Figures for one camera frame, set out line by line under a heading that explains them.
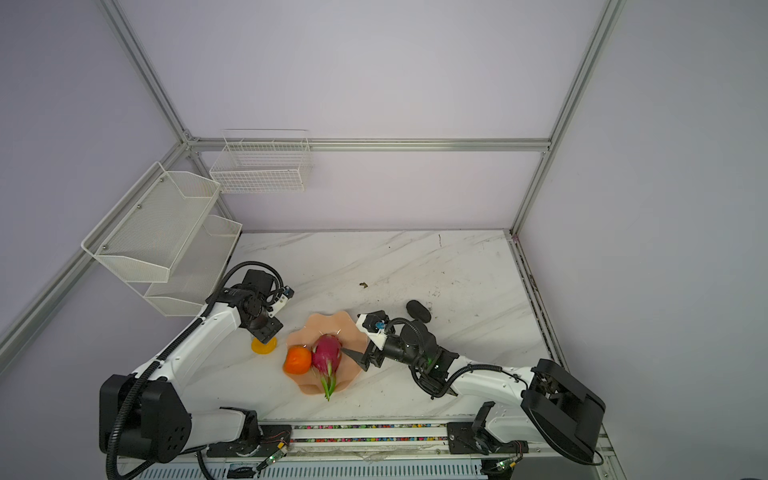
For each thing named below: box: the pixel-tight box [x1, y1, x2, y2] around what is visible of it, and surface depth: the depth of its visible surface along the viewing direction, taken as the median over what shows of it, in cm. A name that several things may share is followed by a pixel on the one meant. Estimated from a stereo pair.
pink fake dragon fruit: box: [312, 333, 342, 401], surface depth 81 cm
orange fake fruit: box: [283, 345, 312, 375], surface depth 79 cm
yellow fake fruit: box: [251, 337, 277, 355], surface depth 88 cm
